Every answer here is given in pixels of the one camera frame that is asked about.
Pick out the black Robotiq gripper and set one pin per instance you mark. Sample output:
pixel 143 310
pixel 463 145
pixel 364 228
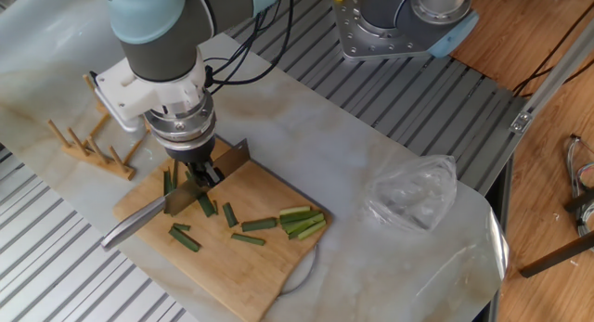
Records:
pixel 191 154

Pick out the steel cleaver knife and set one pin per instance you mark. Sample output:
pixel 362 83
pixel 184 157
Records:
pixel 132 222

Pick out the clear plastic bag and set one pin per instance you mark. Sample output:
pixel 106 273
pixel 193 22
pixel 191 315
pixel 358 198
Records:
pixel 413 197

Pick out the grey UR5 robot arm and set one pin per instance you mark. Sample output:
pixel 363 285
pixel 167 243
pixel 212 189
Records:
pixel 158 48

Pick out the short dark garlic leaf piece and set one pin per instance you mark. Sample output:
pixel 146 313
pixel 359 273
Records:
pixel 184 239
pixel 259 225
pixel 229 215
pixel 248 240
pixel 206 205

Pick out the thin garlic leaf sliver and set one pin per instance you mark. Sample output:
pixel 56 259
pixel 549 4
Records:
pixel 215 207

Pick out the long green garlic stalk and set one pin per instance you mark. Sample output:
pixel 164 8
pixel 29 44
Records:
pixel 167 183

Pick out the tiny dark garlic leaf piece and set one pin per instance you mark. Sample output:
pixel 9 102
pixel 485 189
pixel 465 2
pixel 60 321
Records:
pixel 181 227

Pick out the pale green garlic piece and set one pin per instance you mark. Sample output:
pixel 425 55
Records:
pixel 312 230
pixel 294 210

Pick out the dark green garlic piece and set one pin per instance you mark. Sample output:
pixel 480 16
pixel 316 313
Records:
pixel 299 216
pixel 301 223
pixel 299 231

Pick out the bamboo cutting board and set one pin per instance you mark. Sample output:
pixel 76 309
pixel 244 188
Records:
pixel 260 275

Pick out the wooden peg rack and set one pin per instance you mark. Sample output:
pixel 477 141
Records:
pixel 93 157

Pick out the marble pattern table mat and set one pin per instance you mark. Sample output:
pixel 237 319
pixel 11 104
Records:
pixel 348 141

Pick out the dark wooden bar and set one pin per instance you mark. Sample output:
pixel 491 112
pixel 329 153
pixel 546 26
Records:
pixel 557 254

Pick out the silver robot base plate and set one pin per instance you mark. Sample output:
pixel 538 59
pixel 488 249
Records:
pixel 352 34

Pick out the aluminium frame beam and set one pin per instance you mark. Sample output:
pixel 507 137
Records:
pixel 543 94

